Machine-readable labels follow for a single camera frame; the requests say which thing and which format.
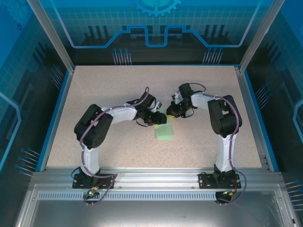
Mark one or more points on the green square paper sheet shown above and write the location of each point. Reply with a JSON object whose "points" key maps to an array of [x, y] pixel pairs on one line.
{"points": [[164, 132]]}

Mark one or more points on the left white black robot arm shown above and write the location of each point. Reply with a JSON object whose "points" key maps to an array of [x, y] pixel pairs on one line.
{"points": [[120, 116]]}

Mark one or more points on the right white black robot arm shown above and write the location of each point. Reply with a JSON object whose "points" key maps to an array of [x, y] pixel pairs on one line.
{"points": [[225, 118]]}

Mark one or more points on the sheet metal tray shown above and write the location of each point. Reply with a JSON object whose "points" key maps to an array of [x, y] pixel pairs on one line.
{"points": [[151, 212]]}

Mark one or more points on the right LED connector board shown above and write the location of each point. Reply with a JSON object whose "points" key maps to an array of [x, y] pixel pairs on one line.
{"points": [[230, 192]]}

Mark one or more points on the led connector board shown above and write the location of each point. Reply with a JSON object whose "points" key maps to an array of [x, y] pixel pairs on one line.
{"points": [[91, 194], [230, 192]]}

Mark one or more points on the left LED connector board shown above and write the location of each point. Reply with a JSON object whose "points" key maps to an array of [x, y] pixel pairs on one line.
{"points": [[91, 194]]}

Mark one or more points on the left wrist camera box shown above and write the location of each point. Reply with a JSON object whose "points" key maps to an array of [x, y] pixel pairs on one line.
{"points": [[157, 106]]}

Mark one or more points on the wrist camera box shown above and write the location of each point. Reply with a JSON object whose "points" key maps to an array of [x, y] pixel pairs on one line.
{"points": [[157, 106], [177, 97]]}

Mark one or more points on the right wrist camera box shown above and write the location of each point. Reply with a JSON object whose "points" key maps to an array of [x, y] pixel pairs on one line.
{"points": [[177, 97]]}

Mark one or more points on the aluminium mounting rail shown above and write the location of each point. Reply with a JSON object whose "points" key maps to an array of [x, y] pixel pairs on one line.
{"points": [[154, 176]]}

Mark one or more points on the aluminium side rail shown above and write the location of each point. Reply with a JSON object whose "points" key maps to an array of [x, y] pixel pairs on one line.
{"points": [[247, 99]]}

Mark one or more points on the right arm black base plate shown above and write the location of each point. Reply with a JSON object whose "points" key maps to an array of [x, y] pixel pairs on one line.
{"points": [[206, 180]]}

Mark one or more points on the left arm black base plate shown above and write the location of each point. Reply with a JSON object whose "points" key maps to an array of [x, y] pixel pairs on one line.
{"points": [[79, 183]]}

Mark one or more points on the right aluminium frame post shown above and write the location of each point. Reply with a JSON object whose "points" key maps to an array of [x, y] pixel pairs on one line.
{"points": [[260, 35]]}

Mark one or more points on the aluminium frame post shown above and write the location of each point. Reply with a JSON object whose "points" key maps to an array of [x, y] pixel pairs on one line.
{"points": [[260, 35], [52, 35]]}

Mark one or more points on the left aluminium frame post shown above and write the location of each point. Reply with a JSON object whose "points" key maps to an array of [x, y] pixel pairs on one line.
{"points": [[52, 35]]}

